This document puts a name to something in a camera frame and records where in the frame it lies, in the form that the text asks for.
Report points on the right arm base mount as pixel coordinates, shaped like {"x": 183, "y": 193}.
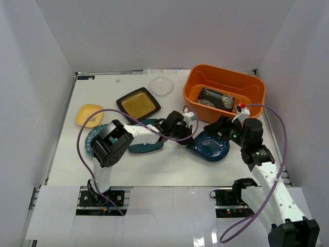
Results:
{"x": 227, "y": 206}

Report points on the black floral square plate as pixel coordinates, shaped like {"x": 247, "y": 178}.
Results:
{"x": 215, "y": 99}

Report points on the dark blue patterned plate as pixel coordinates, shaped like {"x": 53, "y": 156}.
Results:
{"x": 210, "y": 148}

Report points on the orange plastic bin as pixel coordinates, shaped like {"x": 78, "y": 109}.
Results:
{"x": 245, "y": 89}

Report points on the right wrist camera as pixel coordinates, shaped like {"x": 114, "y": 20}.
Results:
{"x": 242, "y": 113}

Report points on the yellow small square plate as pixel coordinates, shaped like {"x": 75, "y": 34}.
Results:
{"x": 84, "y": 113}

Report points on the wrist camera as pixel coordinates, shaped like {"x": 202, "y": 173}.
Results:
{"x": 189, "y": 116}
{"x": 242, "y": 113}

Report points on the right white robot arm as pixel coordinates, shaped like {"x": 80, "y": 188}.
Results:
{"x": 265, "y": 193}

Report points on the teal square plate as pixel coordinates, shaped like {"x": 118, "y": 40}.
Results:
{"x": 141, "y": 148}

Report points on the clear glass small plate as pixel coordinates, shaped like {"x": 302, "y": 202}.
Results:
{"x": 161, "y": 86}

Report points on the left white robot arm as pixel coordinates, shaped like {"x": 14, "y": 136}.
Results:
{"x": 111, "y": 143}

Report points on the teal scalloped round plate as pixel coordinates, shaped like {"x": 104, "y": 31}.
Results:
{"x": 94, "y": 132}

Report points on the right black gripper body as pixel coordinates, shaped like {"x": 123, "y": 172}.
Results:
{"x": 232, "y": 131}

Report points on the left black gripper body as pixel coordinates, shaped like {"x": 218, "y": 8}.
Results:
{"x": 186, "y": 134}

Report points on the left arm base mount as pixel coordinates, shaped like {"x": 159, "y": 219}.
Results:
{"x": 88, "y": 201}

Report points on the black square amber plate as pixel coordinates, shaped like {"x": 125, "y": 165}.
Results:
{"x": 139, "y": 104}

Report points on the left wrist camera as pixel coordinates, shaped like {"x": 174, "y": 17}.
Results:
{"x": 189, "y": 116}

